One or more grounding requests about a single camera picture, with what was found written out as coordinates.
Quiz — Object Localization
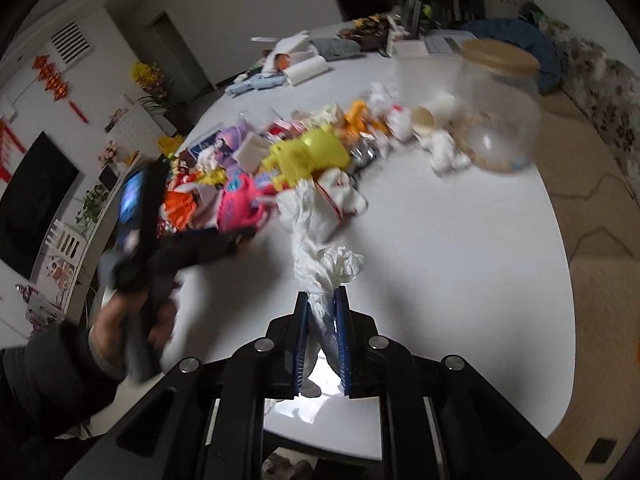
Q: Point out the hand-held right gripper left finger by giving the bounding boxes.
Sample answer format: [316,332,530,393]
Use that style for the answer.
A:
[65,291,309,480]

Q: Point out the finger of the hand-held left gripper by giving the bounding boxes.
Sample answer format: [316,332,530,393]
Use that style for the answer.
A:
[165,227,257,274]

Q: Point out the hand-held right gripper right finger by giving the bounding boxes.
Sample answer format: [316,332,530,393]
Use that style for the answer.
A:
[335,285,583,480]

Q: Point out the white plastic bag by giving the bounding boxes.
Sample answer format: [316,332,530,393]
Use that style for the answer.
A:
[276,180,366,423]

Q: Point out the person's left forearm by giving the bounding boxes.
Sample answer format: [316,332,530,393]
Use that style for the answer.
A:
[0,320,128,441]

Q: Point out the person's left hand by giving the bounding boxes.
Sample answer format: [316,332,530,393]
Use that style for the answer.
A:
[91,291,179,357]

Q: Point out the orange ruffled toy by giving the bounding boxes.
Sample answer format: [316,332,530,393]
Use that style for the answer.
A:
[161,189,199,232]

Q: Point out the green potted plant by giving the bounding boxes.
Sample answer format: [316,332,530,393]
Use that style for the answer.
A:
[75,182,112,233]

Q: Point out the pink plush toy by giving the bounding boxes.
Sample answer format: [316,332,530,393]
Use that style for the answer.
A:
[216,174,272,234]

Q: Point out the pink flower bouquet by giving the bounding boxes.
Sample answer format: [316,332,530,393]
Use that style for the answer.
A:
[97,140,125,167]

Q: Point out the yellow plastic stool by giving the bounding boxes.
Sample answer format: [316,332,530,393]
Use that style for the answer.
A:
[157,133,184,158]

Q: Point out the white television cabinet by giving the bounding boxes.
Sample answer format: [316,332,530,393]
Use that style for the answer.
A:
[20,170,151,331]

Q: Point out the purple plush toy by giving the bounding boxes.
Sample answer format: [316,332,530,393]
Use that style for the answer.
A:
[211,119,252,167]

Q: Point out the black television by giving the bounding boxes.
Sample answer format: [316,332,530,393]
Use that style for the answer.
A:
[0,131,82,279]

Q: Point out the yellow plush toy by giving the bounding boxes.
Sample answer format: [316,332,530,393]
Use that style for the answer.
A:
[259,126,352,192]

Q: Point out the yellow flower bouquet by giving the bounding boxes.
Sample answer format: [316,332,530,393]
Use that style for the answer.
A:
[130,61,169,107]

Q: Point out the white red-striped bag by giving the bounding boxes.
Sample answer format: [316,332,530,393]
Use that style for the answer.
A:
[311,166,369,222]

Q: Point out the light blue cloth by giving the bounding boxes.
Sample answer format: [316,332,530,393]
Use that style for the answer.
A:
[224,73,287,97]

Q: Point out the grey door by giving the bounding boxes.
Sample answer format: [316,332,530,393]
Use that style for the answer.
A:
[147,11,217,95]

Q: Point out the silver foil wrapper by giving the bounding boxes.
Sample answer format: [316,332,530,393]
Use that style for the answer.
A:
[349,134,392,172]

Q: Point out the white paper roll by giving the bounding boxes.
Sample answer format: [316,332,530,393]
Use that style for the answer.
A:
[283,56,332,87]

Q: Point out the white crumpled tissue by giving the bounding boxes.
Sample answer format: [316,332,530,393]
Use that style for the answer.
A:
[419,130,472,177]

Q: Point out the grey cushion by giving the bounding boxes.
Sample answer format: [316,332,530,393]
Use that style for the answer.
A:
[309,37,362,62]

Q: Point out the white paper cup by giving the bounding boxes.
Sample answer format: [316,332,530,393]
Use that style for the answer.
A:
[410,92,469,134]

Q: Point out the glass jar with wooden lid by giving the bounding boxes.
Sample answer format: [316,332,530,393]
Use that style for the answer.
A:
[451,39,544,174]

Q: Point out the white box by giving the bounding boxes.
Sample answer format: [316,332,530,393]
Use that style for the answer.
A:
[391,39,430,59]

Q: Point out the red knot wall decoration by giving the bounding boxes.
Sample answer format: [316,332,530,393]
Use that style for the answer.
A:
[32,54,89,124]

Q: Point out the white wall vent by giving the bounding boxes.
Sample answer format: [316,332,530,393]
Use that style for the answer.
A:
[49,20,96,66]

